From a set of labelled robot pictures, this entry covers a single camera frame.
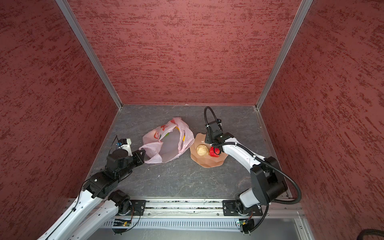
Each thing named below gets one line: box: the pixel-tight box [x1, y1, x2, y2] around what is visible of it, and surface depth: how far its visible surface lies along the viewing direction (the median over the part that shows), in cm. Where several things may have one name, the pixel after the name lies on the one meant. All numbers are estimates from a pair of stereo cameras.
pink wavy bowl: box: [189, 133, 229, 168], surface depth 91 cm
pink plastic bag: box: [139, 117, 195, 164], surface depth 82 cm
